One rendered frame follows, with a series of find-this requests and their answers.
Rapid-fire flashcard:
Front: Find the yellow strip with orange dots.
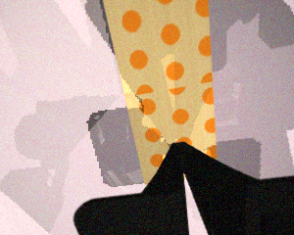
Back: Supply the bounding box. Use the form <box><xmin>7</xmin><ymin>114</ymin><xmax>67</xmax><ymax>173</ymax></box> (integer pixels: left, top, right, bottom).
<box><xmin>103</xmin><ymin>0</ymin><xmax>217</xmax><ymax>185</ymax></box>

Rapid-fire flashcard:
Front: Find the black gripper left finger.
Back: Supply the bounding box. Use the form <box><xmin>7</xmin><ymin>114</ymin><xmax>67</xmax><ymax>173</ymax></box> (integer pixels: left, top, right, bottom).
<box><xmin>73</xmin><ymin>142</ymin><xmax>189</xmax><ymax>235</ymax></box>

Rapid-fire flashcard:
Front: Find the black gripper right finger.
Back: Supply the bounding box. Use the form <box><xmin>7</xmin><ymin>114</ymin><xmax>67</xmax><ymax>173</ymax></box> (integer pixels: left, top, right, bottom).
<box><xmin>178</xmin><ymin>141</ymin><xmax>294</xmax><ymax>235</ymax></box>

